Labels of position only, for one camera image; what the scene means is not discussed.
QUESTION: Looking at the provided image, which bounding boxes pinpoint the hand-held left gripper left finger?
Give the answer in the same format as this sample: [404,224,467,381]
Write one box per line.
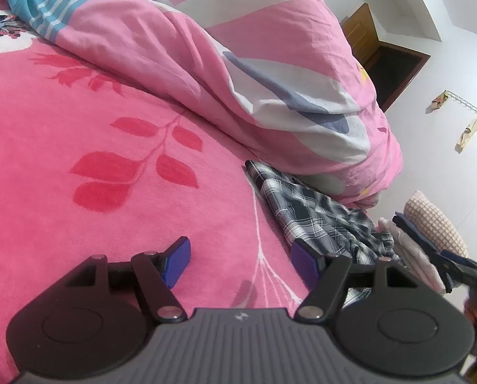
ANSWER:
[65,236,193,323]

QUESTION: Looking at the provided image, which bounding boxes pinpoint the long cream hanging cloth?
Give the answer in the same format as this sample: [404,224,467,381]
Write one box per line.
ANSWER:
[456,114,477,153]

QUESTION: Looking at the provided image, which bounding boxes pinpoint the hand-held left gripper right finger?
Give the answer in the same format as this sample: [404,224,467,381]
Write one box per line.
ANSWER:
[290,239,419,323]

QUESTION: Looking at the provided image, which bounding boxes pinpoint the pink floral blanket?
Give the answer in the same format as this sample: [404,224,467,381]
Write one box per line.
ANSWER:
[0,0,383,384]

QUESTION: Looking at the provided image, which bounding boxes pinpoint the white wall hook rack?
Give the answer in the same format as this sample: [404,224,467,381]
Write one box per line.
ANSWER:
[446,90,477,116]

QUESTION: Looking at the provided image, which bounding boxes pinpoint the pale pink folded clothes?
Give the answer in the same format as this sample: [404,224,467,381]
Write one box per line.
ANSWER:
[378,217,447,294]

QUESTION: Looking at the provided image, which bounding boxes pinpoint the dark folded garment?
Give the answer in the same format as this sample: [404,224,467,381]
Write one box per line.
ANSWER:
[392,212,444,257]

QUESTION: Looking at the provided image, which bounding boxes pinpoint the pink and blue duvet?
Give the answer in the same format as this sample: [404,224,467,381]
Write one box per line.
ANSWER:
[4,0,403,211]

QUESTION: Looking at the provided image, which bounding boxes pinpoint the wooden door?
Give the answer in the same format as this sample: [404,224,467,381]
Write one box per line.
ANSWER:
[340,3,431,113]

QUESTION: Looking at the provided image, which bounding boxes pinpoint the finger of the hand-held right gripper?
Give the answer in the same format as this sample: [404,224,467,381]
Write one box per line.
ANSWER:
[431,249,477,287]

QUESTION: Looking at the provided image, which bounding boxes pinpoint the black white plaid pants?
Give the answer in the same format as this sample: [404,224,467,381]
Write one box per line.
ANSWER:
[244,159,407,308]

